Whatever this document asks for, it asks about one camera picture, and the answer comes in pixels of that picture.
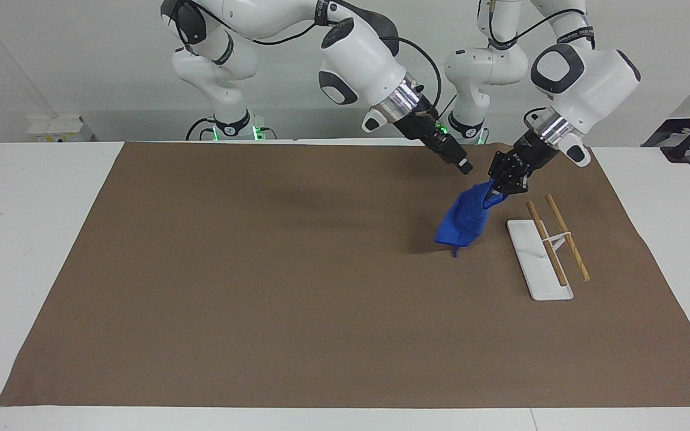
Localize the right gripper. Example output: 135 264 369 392
394 96 453 154

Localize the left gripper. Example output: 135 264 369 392
489 132 559 196

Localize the blue towel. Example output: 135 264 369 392
434 181 505 258

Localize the white rack with wooden rods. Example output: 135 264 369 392
506 193 592 302

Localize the white box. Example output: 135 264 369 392
26 115 86 143

